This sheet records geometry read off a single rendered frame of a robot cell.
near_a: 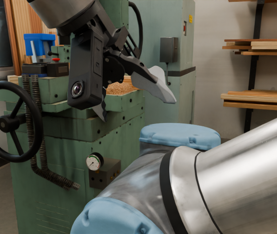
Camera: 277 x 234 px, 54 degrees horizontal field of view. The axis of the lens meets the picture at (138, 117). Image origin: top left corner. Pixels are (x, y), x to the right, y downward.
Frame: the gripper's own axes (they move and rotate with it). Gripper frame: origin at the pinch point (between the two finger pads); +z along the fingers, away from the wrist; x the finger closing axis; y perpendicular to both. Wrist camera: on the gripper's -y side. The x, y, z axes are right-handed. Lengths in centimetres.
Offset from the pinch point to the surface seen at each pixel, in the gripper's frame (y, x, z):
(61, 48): 57, 52, 0
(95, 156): 20, 39, 28
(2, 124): 18, 60, 2
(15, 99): 38, 73, 5
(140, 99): 48, 28, 29
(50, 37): 126, 111, 10
